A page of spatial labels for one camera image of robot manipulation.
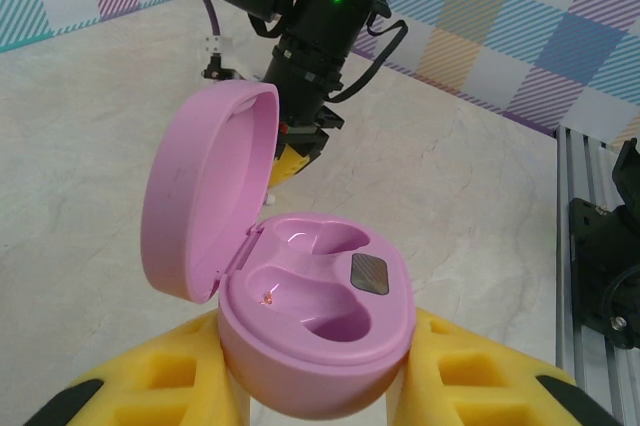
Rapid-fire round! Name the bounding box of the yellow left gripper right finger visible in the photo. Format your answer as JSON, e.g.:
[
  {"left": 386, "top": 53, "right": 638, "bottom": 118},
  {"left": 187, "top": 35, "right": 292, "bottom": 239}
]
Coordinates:
[{"left": 387, "top": 305, "right": 625, "bottom": 426}]

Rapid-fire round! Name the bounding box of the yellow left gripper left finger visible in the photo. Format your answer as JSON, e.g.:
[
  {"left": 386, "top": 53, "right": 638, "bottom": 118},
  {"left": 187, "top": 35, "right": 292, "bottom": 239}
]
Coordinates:
[{"left": 22, "top": 308, "right": 252, "bottom": 426}]

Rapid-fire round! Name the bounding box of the pink earbud charging case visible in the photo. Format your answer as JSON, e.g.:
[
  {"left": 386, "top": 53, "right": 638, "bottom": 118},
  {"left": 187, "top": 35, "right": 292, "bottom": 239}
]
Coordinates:
[{"left": 141, "top": 79, "right": 419, "bottom": 421}]

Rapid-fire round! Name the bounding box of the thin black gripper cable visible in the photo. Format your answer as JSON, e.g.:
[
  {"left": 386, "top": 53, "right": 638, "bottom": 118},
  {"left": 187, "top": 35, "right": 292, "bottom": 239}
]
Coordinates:
[{"left": 327, "top": 18, "right": 409, "bottom": 105}]

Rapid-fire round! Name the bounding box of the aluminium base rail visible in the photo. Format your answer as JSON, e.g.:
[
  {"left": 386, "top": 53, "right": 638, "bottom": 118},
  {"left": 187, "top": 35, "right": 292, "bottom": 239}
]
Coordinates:
[{"left": 552, "top": 124, "right": 640, "bottom": 387}]

